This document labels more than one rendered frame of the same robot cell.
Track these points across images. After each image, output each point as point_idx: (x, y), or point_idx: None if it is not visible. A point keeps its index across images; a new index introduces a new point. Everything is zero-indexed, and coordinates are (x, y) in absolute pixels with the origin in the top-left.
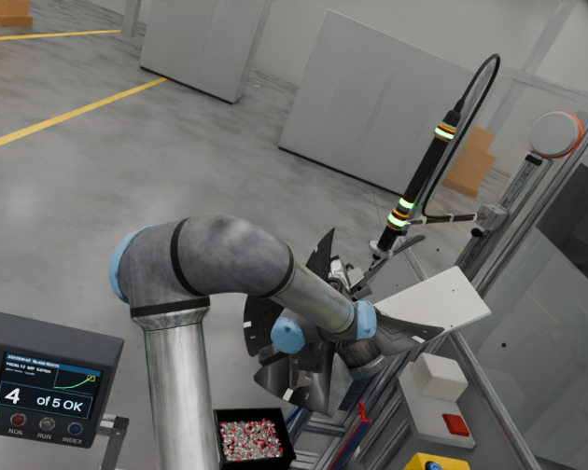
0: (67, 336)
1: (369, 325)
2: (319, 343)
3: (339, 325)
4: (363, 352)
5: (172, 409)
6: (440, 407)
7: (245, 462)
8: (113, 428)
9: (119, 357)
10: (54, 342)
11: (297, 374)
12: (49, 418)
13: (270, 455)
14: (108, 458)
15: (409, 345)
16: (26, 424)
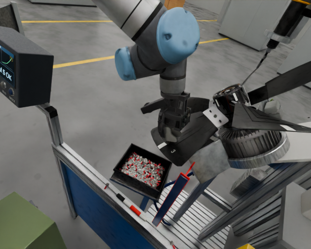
0: (24, 42)
1: (169, 28)
2: (180, 103)
3: (123, 14)
4: (243, 146)
5: None
6: None
7: (126, 176)
8: (44, 109)
9: (51, 67)
10: (11, 39)
11: (161, 125)
12: (3, 81)
13: (148, 183)
14: (50, 130)
15: (269, 127)
16: None
